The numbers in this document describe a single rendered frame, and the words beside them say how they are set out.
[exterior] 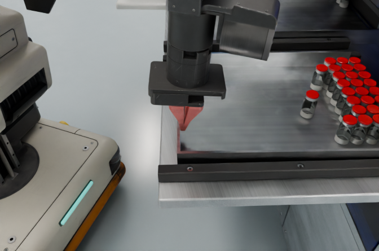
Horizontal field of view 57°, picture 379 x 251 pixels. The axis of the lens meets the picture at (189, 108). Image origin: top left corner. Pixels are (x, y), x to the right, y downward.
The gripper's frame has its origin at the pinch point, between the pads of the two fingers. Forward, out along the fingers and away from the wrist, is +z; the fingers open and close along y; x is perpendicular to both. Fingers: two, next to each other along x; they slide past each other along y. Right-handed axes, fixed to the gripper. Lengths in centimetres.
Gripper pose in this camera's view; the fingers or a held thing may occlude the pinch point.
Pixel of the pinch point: (183, 124)
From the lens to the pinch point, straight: 53.3
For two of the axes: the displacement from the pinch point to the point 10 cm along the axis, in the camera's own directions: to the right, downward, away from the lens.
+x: -0.2, -6.6, 7.5
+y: 10.0, 0.4, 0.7
